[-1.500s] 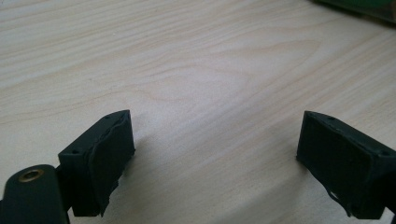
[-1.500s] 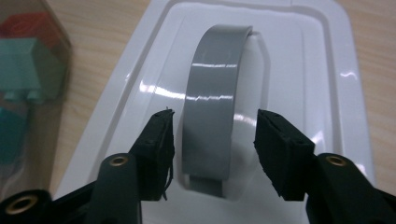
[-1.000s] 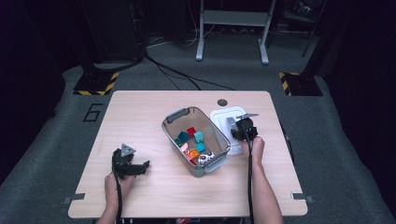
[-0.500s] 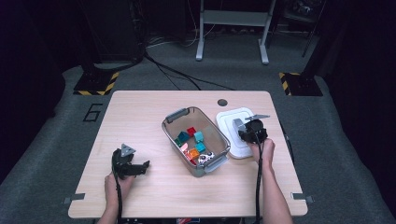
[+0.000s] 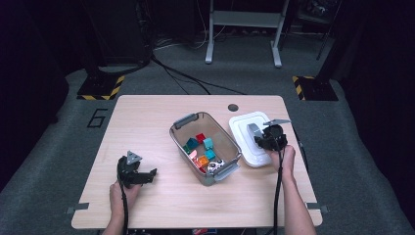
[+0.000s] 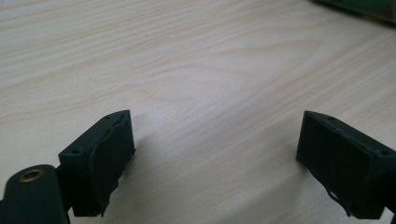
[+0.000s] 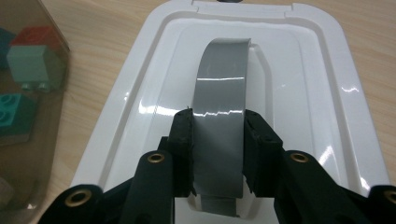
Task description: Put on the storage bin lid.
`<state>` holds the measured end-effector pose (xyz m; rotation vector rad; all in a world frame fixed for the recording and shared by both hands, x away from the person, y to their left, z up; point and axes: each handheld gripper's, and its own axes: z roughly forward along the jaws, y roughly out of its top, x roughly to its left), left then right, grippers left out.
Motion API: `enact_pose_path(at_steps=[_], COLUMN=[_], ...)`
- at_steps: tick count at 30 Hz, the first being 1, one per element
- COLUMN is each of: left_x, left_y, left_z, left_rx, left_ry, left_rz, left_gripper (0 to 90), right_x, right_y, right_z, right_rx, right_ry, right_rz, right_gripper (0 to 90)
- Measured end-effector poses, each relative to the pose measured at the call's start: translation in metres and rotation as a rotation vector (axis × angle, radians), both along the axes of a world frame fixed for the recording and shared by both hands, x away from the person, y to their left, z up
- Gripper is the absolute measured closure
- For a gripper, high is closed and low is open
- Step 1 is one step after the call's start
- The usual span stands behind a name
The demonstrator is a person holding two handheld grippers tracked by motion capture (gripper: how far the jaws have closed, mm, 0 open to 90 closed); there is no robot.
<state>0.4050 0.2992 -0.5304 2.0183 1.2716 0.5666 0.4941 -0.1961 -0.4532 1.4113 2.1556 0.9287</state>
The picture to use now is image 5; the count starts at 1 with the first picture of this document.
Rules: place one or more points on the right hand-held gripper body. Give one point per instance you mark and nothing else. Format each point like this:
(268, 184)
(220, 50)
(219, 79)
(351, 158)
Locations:
(277, 138)

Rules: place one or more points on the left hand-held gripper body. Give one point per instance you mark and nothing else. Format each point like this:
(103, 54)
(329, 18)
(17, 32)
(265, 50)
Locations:
(129, 174)

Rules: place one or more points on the white box lid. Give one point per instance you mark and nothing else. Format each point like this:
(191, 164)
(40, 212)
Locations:
(241, 130)

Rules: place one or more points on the single green brick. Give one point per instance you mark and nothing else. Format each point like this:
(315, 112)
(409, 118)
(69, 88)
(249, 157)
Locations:
(186, 149)

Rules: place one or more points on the white toy car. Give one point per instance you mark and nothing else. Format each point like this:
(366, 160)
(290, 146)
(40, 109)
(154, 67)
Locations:
(215, 165)

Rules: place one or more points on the pile of coloured building blocks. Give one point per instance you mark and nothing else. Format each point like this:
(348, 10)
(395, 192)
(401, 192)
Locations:
(210, 154)

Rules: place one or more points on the single red brick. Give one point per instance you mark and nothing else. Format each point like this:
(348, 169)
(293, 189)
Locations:
(200, 138)

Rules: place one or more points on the person's right hand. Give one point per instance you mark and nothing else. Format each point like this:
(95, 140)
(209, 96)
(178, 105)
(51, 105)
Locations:
(287, 161)

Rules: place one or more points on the person's left hand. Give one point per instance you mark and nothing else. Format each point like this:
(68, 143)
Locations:
(119, 200)

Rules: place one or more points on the dark round table grommet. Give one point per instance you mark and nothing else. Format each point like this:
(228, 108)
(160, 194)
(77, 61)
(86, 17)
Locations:
(233, 107)

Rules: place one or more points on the red printed item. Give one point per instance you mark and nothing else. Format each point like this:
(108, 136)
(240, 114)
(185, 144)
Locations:
(202, 232)

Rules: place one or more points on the grey metal stand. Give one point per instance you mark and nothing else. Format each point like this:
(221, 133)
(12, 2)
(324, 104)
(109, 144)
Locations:
(244, 18)

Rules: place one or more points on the dark equipment clutter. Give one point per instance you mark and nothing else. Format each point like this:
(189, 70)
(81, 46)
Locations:
(318, 8)

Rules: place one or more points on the black cabinet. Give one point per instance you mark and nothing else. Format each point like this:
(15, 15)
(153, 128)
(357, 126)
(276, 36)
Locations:
(120, 32)

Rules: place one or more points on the grey table bracket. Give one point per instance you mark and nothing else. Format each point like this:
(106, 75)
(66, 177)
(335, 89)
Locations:
(318, 206)
(80, 206)

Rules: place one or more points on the black yellow striped base plate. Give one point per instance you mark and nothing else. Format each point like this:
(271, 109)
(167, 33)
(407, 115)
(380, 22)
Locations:
(98, 87)
(318, 89)

